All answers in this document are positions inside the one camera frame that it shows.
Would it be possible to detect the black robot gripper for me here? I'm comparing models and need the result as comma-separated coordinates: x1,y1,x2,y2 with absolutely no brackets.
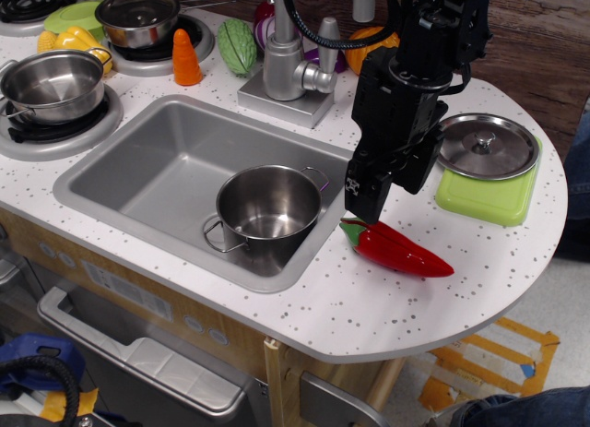
345,47,449,224

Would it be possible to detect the red toy chili pepper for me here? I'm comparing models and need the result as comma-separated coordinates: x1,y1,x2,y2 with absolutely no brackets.
339,218,454,278

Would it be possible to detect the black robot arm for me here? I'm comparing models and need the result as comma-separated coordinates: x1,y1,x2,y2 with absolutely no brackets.
345,0,492,223

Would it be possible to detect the steel pot lid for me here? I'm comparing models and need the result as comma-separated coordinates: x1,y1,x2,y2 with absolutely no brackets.
439,113,540,181

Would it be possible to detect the steel pot in sink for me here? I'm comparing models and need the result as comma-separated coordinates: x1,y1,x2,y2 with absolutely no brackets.
203,164,330,277

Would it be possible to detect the yellow toy bell pepper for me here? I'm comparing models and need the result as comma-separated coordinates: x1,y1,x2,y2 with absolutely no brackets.
53,26,112,75

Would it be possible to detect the steel pot on burner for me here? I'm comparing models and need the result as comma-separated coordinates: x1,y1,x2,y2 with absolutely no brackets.
1,50,105,125

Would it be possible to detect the green plastic cutting board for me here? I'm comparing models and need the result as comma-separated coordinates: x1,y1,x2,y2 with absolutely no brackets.
435,161,538,226

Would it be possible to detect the silver toy faucet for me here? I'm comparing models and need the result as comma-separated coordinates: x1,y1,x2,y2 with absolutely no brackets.
238,0,338,128

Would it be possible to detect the orange toy pumpkin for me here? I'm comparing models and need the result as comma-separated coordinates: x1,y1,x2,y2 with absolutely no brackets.
345,26,400,75

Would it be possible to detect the grey vertical pole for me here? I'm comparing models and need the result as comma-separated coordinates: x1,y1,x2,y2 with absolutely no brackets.
352,0,375,23

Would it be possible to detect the purple toy onion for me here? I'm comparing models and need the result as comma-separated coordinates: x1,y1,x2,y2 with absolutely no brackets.
253,2,275,51

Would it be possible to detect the green toy bitter gourd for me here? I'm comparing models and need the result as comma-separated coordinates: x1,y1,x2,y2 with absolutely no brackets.
218,18,257,76

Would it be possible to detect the orange toy carrot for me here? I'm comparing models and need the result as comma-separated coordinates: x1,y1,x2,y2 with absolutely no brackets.
172,29,203,86

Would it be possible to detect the grey plastic sink basin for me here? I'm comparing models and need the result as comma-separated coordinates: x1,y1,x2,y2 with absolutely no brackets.
53,95,351,293

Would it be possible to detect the back right stove burner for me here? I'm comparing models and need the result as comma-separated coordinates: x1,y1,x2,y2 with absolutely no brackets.
102,15,215,77

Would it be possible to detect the stove burner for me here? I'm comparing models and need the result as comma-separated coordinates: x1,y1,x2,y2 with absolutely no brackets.
1,86,123,161
1,0,87,37
102,15,215,77

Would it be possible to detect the person's jeans leg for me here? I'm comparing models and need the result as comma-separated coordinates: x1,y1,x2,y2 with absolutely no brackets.
450,386,589,426

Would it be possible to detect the green plastic plate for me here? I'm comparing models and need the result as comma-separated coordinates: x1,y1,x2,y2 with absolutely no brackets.
43,0,104,42

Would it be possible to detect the yellow toy corn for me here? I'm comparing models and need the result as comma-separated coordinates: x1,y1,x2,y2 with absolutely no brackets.
37,30,57,53

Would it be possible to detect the front left stove burner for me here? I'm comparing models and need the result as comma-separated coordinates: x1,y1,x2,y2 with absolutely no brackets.
1,86,123,161

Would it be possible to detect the back left stove burner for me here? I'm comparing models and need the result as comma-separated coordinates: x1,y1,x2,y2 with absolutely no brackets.
1,0,87,37

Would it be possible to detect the blue clamp tool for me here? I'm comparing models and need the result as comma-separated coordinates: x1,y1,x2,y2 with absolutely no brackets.
1,333,86,393

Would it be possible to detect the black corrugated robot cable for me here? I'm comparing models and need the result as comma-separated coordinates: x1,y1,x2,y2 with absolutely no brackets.
279,0,402,49

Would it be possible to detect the steel saucepan with handle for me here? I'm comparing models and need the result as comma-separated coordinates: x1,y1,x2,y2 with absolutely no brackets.
95,0,237,49

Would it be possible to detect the silver oven door handle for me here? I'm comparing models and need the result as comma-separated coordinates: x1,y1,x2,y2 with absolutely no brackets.
38,287,245,426

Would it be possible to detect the black hose lower left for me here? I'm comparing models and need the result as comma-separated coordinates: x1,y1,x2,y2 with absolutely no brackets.
0,354,81,427

